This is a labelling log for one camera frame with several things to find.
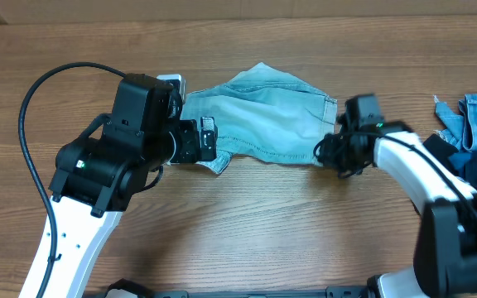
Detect light blue denim shorts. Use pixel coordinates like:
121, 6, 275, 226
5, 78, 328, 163
181, 63, 338, 175

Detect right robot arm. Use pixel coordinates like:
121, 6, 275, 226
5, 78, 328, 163
313, 94, 477, 298

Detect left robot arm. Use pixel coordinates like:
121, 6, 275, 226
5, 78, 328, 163
20, 74, 217, 297

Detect black garment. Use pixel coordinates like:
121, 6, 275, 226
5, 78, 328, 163
423, 134, 471, 177

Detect blue denim garment pile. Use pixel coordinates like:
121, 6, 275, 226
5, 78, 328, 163
433, 94, 477, 151

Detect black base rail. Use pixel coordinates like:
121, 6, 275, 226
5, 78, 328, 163
102, 279, 376, 298

